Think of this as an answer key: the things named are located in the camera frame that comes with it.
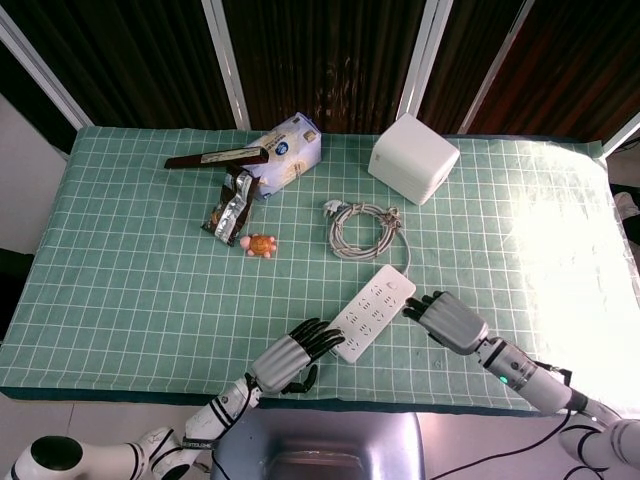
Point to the left black grey robot hand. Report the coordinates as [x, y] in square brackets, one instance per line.
[280, 362]

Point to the white partition frame post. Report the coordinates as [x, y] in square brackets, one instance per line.
[227, 65]
[495, 65]
[45, 70]
[422, 65]

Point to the dark brown chocolate bar box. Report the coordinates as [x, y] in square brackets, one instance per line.
[215, 158]

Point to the right black grey robot hand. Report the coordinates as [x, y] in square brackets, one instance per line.
[455, 325]

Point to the blue white rice bag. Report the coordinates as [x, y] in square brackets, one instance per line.
[292, 150]

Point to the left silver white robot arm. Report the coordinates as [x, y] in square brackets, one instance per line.
[210, 420]

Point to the white power strip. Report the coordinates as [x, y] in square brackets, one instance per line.
[375, 310]

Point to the white cube appliance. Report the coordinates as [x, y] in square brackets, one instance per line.
[412, 155]

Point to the grey robot torso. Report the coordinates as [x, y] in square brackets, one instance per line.
[320, 440]

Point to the green checked tablecloth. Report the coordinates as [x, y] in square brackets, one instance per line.
[150, 275]

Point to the brown foil snack bag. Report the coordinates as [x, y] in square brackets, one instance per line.
[230, 212]

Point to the orange pink turtle toy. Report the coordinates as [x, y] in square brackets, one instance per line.
[259, 246]

